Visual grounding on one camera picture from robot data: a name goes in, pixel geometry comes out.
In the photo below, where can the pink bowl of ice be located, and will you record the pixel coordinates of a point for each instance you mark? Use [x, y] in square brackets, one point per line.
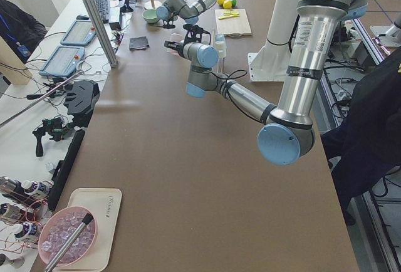
[59, 228]

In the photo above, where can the pink plastic cup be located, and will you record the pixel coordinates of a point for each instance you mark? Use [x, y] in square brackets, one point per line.
[175, 37]

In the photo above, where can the wooden cutting board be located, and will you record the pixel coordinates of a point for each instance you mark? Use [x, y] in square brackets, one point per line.
[233, 26]

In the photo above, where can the grey folded cloth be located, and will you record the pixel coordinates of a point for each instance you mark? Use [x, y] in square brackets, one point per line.
[138, 43]

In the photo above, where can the black computer mouse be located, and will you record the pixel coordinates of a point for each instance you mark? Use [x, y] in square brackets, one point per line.
[82, 17]

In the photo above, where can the blue teach pendant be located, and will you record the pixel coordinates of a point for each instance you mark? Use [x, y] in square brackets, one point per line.
[80, 33]
[63, 61]

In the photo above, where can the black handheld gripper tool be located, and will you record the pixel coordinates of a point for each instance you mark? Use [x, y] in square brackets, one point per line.
[55, 128]

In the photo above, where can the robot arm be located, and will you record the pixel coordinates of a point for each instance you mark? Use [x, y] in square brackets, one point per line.
[181, 8]
[297, 44]

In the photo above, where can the light blue cup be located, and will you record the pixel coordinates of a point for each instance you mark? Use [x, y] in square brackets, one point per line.
[219, 37]

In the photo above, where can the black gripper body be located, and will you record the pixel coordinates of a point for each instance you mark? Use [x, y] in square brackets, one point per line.
[168, 22]
[179, 47]

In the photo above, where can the aluminium frame post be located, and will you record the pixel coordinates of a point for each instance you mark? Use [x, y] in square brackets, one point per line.
[101, 32]

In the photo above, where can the black plastic gripper housing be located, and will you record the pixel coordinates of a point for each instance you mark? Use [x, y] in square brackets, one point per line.
[80, 101]

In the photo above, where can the white cup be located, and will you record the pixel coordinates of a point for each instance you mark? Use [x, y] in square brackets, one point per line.
[221, 48]

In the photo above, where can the metal rod black tip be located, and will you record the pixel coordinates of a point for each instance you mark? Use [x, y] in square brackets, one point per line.
[59, 255]

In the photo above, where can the black keyboard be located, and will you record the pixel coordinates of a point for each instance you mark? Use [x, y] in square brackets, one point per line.
[103, 7]

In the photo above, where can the mint green bowl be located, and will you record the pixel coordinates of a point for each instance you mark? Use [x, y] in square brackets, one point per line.
[150, 16]

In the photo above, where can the white wire cup holder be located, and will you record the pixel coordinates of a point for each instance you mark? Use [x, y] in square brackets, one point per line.
[212, 58]

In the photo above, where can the yellow plastic knife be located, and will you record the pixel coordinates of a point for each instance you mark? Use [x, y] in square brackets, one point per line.
[227, 17]

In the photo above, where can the black flat bar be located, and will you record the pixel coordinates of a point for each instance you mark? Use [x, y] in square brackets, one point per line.
[64, 170]

